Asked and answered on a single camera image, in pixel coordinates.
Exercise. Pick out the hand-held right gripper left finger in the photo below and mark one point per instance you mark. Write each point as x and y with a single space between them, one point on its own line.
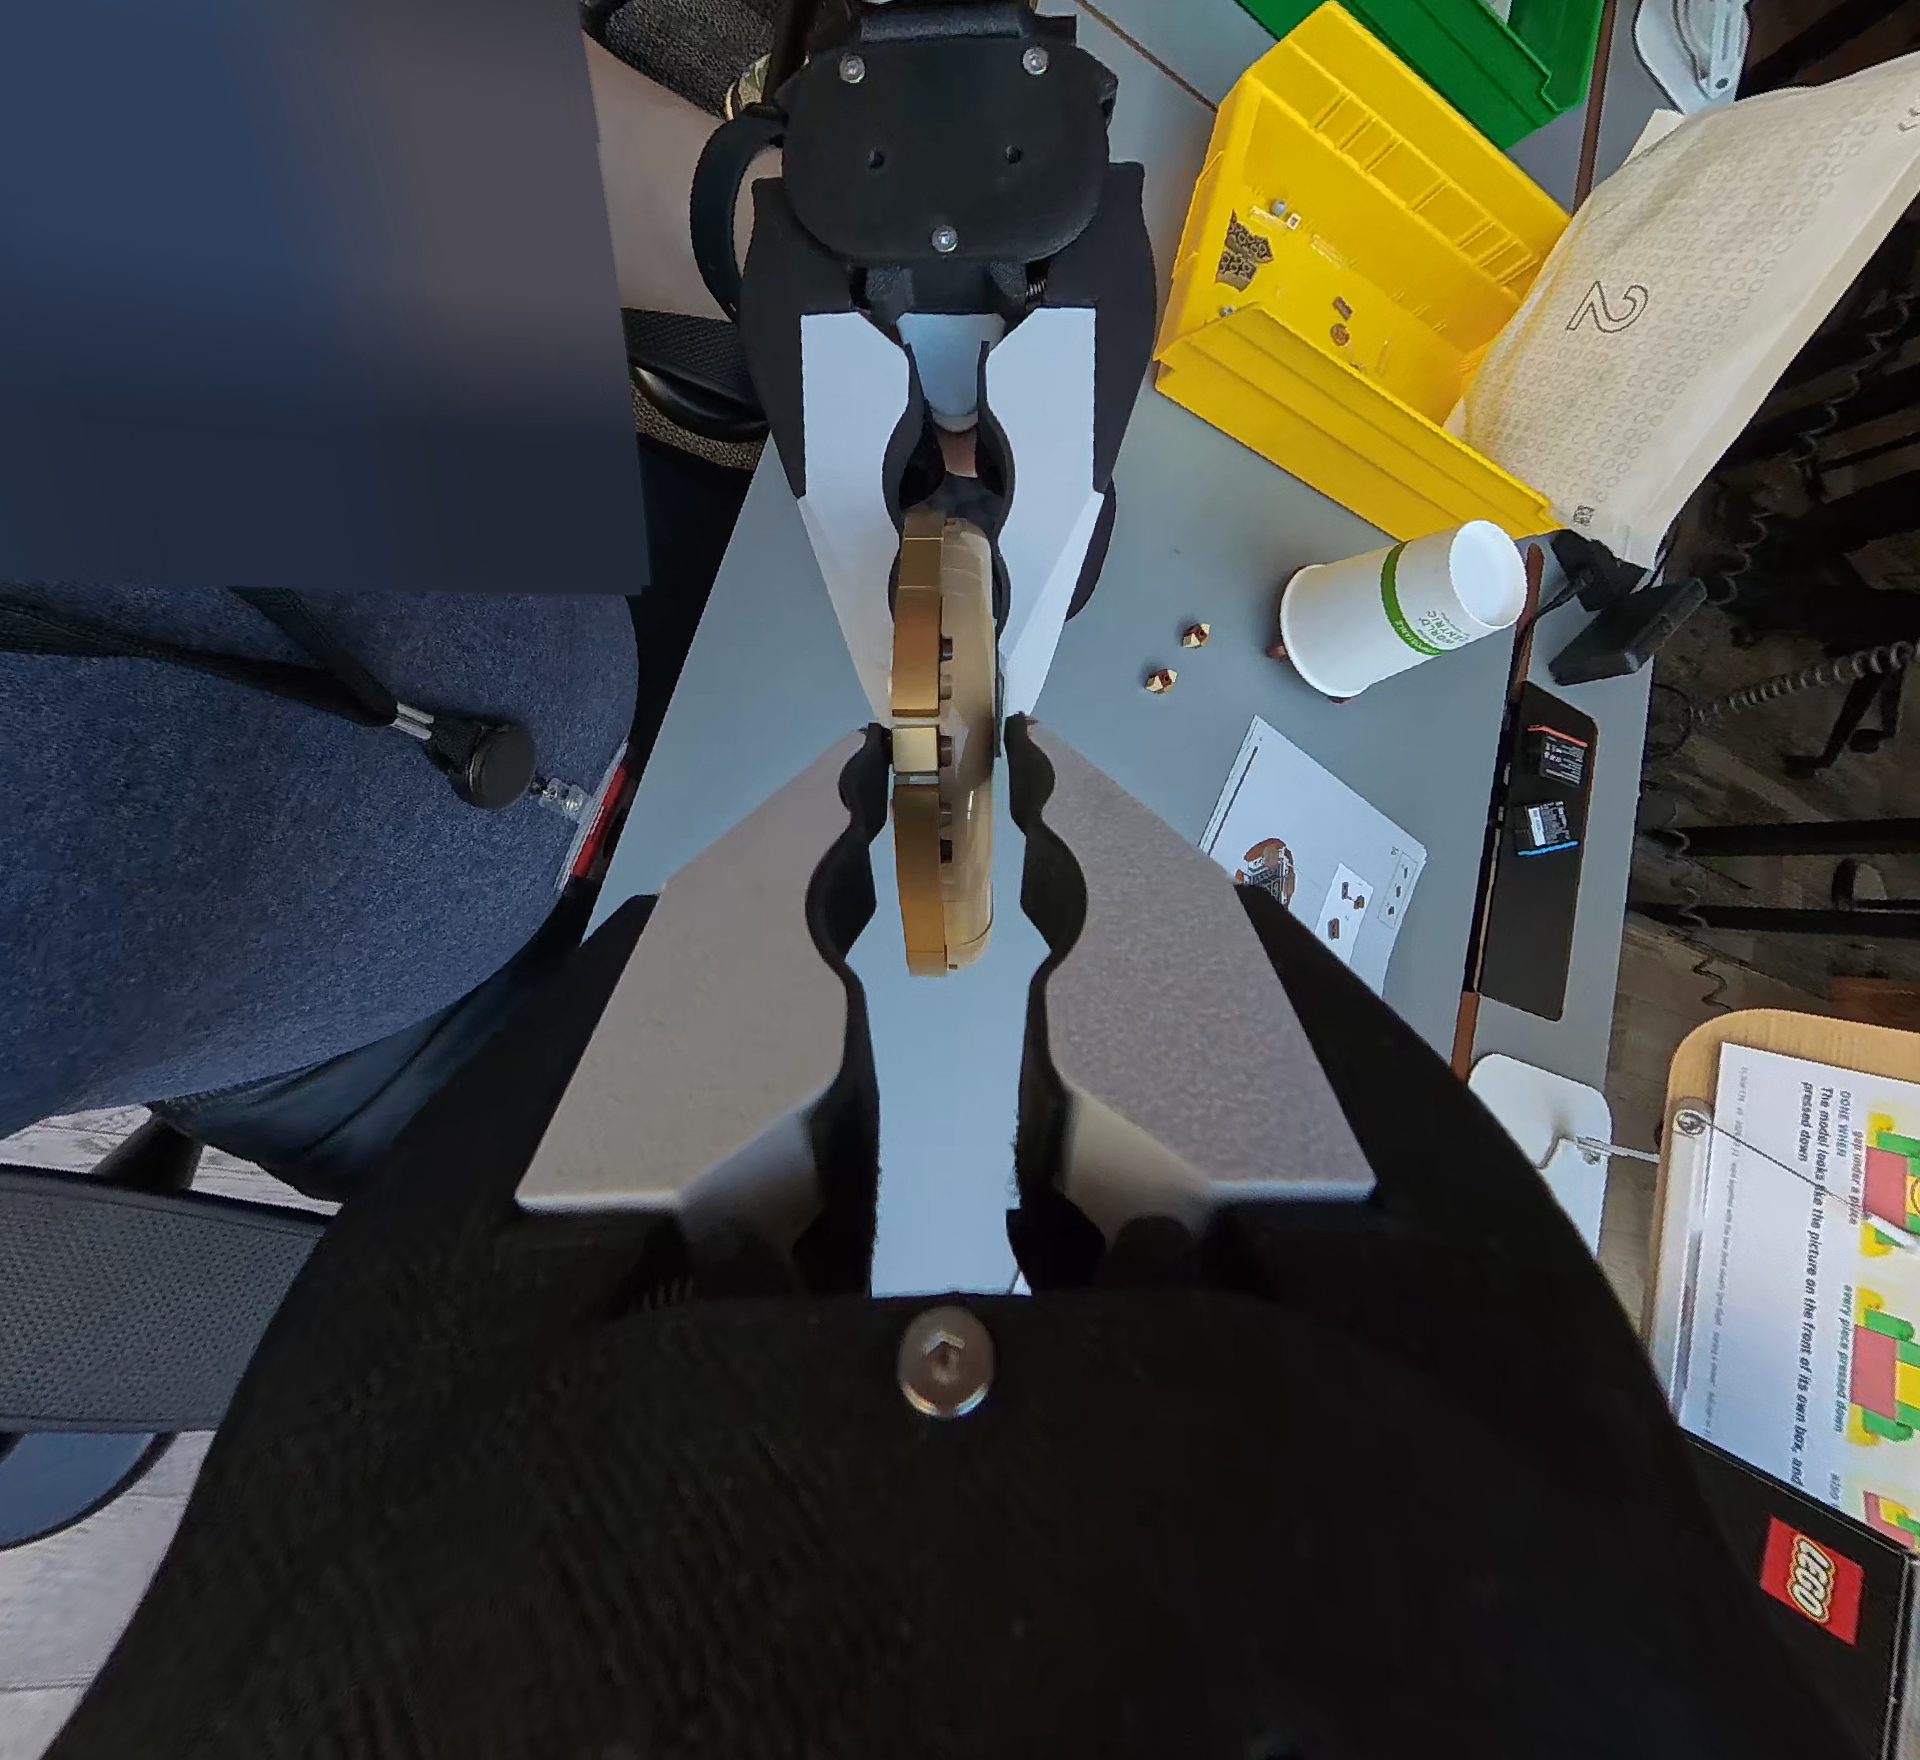
691 1042

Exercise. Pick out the padded paper envelope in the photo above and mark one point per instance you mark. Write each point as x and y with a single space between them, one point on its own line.
1695 335

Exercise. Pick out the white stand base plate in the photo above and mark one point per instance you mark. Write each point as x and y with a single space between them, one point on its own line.
1537 1129

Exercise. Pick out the black desk controller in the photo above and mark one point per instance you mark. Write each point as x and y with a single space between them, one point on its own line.
1537 859

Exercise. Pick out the black desk clamp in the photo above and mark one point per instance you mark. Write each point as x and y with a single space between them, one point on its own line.
1627 606

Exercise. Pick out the round gold lego model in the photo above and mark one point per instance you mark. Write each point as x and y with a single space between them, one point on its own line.
944 740

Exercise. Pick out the white paper cup green stripe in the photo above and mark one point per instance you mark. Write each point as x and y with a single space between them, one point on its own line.
1379 606

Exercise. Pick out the person's left hand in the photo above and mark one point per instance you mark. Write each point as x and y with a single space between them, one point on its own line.
960 452

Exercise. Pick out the black badge reel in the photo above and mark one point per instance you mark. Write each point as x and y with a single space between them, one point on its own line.
489 759

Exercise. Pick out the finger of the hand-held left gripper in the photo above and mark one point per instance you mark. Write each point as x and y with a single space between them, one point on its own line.
848 440
1049 440

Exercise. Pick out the lego instruction booklet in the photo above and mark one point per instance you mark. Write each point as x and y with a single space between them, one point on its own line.
1319 845

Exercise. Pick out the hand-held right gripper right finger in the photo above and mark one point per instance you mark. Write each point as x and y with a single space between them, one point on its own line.
1201 1042

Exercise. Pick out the yellow plastic bin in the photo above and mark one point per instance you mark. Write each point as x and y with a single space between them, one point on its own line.
1350 261

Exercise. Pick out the white plastic stand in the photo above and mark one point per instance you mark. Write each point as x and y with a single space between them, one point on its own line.
1688 21

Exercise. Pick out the black wristband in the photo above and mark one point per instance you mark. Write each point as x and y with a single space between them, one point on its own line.
691 404

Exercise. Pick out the person's left forearm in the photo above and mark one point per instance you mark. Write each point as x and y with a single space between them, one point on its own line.
659 186

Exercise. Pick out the clear badge holder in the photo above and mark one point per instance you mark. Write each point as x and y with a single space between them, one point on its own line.
594 815

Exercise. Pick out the black lego box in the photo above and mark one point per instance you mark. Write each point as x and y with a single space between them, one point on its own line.
1816 1596

